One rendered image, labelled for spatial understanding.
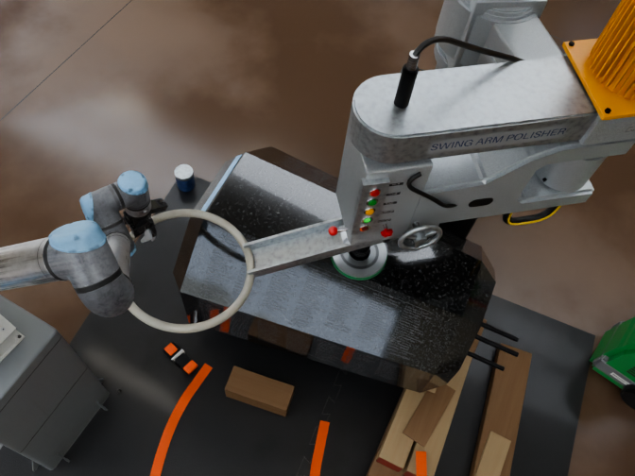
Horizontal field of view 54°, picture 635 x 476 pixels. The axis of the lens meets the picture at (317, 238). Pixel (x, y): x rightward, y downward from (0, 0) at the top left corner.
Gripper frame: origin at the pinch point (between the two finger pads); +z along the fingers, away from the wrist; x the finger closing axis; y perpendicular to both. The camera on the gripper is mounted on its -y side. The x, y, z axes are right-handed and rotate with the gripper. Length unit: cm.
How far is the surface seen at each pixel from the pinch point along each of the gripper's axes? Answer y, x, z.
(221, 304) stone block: -10.6, 30.7, 26.1
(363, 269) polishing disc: -54, 61, -3
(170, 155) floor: -59, -84, 90
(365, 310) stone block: -48, 72, 8
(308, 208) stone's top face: -56, 27, 1
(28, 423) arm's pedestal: 71, 22, 38
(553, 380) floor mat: -129, 145, 77
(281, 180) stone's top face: -56, 10, 1
